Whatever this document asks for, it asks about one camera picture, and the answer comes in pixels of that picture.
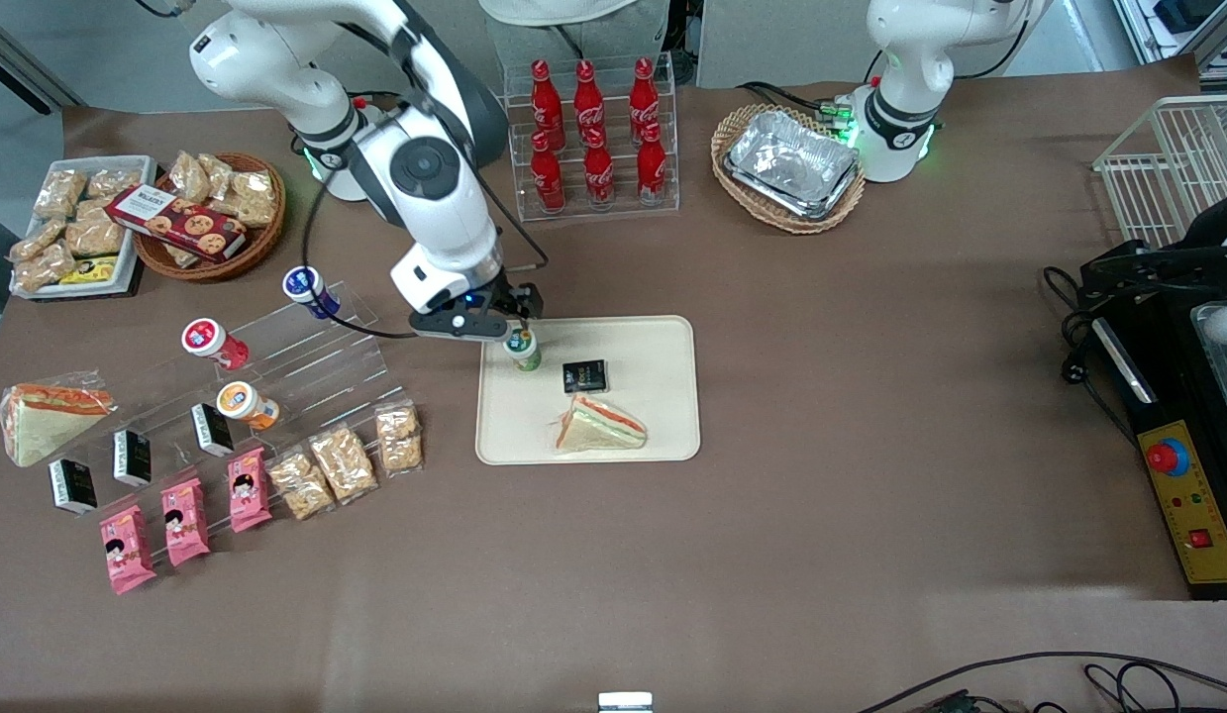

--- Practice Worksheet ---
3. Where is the orange gum bottle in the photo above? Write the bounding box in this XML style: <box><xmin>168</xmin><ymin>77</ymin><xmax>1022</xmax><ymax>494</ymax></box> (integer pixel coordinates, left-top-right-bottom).
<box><xmin>216</xmin><ymin>381</ymin><xmax>281</xmax><ymax>432</ymax></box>

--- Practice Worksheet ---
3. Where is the white wire basket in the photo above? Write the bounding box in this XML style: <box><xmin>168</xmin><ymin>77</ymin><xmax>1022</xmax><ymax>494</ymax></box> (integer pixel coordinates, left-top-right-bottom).
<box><xmin>1093</xmin><ymin>94</ymin><xmax>1227</xmax><ymax>251</ymax></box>

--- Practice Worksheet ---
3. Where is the aluminium frame rack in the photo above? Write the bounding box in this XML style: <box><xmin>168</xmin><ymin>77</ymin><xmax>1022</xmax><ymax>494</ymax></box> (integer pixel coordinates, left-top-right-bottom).
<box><xmin>1113</xmin><ymin>0</ymin><xmax>1227</xmax><ymax>95</ymax></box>

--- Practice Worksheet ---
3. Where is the light oval wicker basket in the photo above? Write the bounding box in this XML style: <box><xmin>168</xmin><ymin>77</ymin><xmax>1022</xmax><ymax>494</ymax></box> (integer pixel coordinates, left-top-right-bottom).
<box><xmin>711</xmin><ymin>104</ymin><xmax>868</xmax><ymax>236</ymax></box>

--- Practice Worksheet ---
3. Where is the pink snack packet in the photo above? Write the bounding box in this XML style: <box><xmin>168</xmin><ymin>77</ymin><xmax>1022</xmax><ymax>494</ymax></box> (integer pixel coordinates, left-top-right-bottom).
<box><xmin>99</xmin><ymin>504</ymin><xmax>159</xmax><ymax>596</ymax></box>
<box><xmin>227</xmin><ymin>447</ymin><xmax>274</xmax><ymax>535</ymax></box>
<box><xmin>160</xmin><ymin>477</ymin><xmax>212</xmax><ymax>568</ymax></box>

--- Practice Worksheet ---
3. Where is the black cable with plug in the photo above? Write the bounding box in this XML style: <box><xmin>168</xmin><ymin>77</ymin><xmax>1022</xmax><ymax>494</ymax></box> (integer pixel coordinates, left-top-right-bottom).
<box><xmin>1043</xmin><ymin>265</ymin><xmax>1124</xmax><ymax>417</ymax></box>

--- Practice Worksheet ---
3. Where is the blue gum bottle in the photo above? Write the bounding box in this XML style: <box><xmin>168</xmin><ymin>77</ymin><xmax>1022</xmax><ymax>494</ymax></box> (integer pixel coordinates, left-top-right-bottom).
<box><xmin>282</xmin><ymin>265</ymin><xmax>343</xmax><ymax>321</ymax></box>

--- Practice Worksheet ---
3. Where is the beige plastic tray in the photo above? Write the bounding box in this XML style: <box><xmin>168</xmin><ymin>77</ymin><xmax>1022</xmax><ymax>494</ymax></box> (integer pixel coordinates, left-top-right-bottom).
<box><xmin>474</xmin><ymin>315</ymin><xmax>702</xmax><ymax>466</ymax></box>

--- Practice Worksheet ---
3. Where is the clear granola snack bag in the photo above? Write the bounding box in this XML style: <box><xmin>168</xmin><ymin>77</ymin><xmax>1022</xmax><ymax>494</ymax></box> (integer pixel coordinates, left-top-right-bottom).
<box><xmin>34</xmin><ymin>168</ymin><xmax>88</xmax><ymax>222</ymax></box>
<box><xmin>86</xmin><ymin>166</ymin><xmax>145</xmax><ymax>200</ymax></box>
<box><xmin>169</xmin><ymin>151</ymin><xmax>214</xmax><ymax>205</ymax></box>
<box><xmin>267</xmin><ymin>448</ymin><xmax>338</xmax><ymax>523</ymax></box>
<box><xmin>217</xmin><ymin>170</ymin><xmax>280</xmax><ymax>228</ymax></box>
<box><xmin>308</xmin><ymin>424</ymin><xmax>380</xmax><ymax>507</ymax></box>
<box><xmin>375</xmin><ymin>400</ymin><xmax>425</xmax><ymax>477</ymax></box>
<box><xmin>197</xmin><ymin>153</ymin><xmax>238</xmax><ymax>199</ymax></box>
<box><xmin>9</xmin><ymin>219</ymin><xmax>69</xmax><ymax>264</ymax></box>
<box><xmin>66</xmin><ymin>203</ymin><xmax>128</xmax><ymax>259</ymax></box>
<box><xmin>14</xmin><ymin>243</ymin><xmax>81</xmax><ymax>294</ymax></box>

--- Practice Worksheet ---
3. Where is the red cola bottle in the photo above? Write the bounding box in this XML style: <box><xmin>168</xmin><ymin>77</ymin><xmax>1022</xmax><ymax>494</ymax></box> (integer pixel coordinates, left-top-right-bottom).
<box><xmin>530</xmin><ymin>59</ymin><xmax>563</xmax><ymax>145</ymax></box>
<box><xmin>573</xmin><ymin>61</ymin><xmax>607</xmax><ymax>140</ymax></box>
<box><xmin>629</xmin><ymin>57</ymin><xmax>663</xmax><ymax>135</ymax></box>
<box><xmin>636</xmin><ymin>122</ymin><xmax>668</xmax><ymax>205</ymax></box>
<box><xmin>583</xmin><ymin>129</ymin><xmax>617</xmax><ymax>210</ymax></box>
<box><xmin>530</xmin><ymin>132</ymin><xmax>567</xmax><ymax>215</ymax></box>

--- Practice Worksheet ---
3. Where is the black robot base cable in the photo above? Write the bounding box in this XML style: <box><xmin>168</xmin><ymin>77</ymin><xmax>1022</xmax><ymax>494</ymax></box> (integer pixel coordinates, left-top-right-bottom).
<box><xmin>737</xmin><ymin>81</ymin><xmax>844</xmax><ymax>125</ymax></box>

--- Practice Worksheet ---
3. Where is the person's torso white sweater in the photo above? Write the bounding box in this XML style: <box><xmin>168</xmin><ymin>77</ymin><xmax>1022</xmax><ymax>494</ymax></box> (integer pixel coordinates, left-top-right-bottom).
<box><xmin>477</xmin><ymin>0</ymin><xmax>671</xmax><ymax>70</ymax></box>

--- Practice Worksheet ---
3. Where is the red cookie box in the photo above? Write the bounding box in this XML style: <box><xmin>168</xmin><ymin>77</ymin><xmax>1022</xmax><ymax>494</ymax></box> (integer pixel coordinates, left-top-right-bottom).
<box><xmin>105</xmin><ymin>184</ymin><xmax>249</xmax><ymax>263</ymax></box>

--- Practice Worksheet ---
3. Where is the wrapped triangle sandwich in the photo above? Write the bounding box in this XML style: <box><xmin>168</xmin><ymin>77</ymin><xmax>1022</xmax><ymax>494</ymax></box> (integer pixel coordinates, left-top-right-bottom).
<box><xmin>0</xmin><ymin>371</ymin><xmax>118</xmax><ymax>468</ymax></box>
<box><xmin>553</xmin><ymin>393</ymin><xmax>649</xmax><ymax>456</ymax></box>

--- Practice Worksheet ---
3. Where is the grey metal bar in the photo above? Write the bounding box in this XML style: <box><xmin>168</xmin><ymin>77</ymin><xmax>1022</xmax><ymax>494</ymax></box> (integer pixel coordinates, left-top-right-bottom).
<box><xmin>0</xmin><ymin>10</ymin><xmax>87</xmax><ymax>112</ymax></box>

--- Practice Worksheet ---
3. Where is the clear acrylic bottle rack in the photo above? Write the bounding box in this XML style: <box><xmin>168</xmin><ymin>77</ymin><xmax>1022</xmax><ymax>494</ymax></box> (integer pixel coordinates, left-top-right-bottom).
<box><xmin>503</xmin><ymin>54</ymin><xmax>681</xmax><ymax>224</ymax></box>

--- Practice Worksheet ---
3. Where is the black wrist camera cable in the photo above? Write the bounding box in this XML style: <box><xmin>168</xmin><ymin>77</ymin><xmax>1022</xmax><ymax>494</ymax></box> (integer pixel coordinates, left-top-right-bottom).
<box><xmin>314</xmin><ymin>168</ymin><xmax>552</xmax><ymax>341</ymax></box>

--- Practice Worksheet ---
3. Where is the clear acrylic stepped stand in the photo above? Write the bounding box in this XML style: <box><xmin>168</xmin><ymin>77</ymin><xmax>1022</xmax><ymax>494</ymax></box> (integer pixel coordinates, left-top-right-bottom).
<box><xmin>53</xmin><ymin>280</ymin><xmax>407</xmax><ymax>556</ymax></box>

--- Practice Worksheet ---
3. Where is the aluminium foil container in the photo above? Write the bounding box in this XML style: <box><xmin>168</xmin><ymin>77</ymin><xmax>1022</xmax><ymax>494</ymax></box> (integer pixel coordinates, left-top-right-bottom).
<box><xmin>729</xmin><ymin>109</ymin><xmax>861</xmax><ymax>204</ymax></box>
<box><xmin>724</xmin><ymin>158</ymin><xmax>863</xmax><ymax>222</ymax></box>

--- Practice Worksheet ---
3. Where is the yellow snack packet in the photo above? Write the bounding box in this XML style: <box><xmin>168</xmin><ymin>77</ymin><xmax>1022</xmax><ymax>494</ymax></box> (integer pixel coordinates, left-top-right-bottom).
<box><xmin>58</xmin><ymin>255</ymin><xmax>121</xmax><ymax>287</ymax></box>

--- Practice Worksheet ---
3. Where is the red gum bottle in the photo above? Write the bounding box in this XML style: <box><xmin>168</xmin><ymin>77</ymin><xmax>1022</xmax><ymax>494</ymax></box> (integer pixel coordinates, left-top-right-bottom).
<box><xmin>181</xmin><ymin>318</ymin><xmax>251</xmax><ymax>372</ymax></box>

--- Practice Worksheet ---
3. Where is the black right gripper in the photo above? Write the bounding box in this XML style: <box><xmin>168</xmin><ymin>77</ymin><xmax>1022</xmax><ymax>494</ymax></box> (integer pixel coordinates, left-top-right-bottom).
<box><xmin>453</xmin><ymin>281</ymin><xmax>546</xmax><ymax>331</ymax></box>

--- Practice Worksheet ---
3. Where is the dark round wicker basket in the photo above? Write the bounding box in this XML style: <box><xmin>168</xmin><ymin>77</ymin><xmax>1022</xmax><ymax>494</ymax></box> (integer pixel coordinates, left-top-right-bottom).
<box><xmin>133</xmin><ymin>152</ymin><xmax>288</xmax><ymax>284</ymax></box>

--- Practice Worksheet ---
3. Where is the green gum bottle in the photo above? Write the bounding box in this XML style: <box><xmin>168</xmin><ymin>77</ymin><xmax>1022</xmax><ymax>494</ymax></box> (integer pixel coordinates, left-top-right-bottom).
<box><xmin>503</xmin><ymin>327</ymin><xmax>543</xmax><ymax>373</ymax></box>

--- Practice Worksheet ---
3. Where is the black yellow control box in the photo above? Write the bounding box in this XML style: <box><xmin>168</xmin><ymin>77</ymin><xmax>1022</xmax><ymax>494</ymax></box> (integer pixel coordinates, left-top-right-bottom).
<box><xmin>1088</xmin><ymin>287</ymin><xmax>1227</xmax><ymax>602</ymax></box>

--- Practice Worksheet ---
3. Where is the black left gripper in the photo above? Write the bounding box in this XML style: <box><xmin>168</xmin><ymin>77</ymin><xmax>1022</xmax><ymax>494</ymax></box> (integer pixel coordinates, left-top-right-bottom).
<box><xmin>1078</xmin><ymin>238</ymin><xmax>1227</xmax><ymax>300</ymax></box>

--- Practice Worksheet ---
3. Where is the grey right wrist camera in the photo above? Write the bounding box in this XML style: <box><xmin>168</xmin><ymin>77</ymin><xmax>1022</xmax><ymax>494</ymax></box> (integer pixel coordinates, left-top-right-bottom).
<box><xmin>408</xmin><ymin>309</ymin><xmax>511</xmax><ymax>344</ymax></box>

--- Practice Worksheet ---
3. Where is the grey plastic bin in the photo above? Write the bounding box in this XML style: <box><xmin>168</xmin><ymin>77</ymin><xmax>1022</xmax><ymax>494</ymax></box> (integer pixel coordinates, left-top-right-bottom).
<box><xmin>11</xmin><ymin>155</ymin><xmax>159</xmax><ymax>300</ymax></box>

